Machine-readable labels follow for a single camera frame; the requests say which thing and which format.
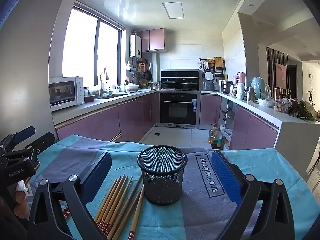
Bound yellow oil bottle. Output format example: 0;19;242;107
208;124;219;144

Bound white water heater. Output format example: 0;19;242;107
129;34;142;57

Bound black built-in oven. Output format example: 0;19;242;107
157;91;200;128

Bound steel sink faucet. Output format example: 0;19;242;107
100;67;109;97

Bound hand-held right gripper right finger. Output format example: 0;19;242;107
211;150;295;240

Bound clear plastic container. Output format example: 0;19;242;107
274;100;290;113

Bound white kitchen countertop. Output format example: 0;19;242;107
51;89;320;128

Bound blue grey printed tablecloth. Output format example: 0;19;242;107
25;134;315;240

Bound pink base cabinets with sink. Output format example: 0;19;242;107
55;91;157;143

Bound steel stock pot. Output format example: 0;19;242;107
220;80;233;93

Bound black range hood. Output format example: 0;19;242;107
161;69;200;90

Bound black mesh holder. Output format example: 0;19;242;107
137;145;188;206

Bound silver rice cooker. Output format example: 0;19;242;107
202;69;216;92

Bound pink base cabinets with shelf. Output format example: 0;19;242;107
200;94;279;150

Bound bundle of wooden chopsticks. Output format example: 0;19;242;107
64;174;145;240

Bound white microwave oven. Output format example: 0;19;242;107
49;76;85;112

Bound teal kitchen appliance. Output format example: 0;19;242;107
251;77;269;99

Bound pink framed picture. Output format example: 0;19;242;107
275;62;288;83

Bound ceiling light panel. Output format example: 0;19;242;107
162;2;185;19

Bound green leafy vegetables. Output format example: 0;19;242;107
289;101;317;120

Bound white bowl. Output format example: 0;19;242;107
258;98;275;108

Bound black wall rack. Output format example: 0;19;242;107
199;58;225;78

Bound pink wall cabinet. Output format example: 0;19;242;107
137;28;165;53

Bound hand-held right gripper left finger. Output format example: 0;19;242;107
26;151;113;240

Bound person's left hand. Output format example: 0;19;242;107
14;180;32;219

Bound kitchen window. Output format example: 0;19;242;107
62;2;125;87

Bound grey refrigerator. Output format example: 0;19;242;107
0;0;75;143

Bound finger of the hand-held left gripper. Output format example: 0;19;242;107
0;126;36;154
12;132;55;163

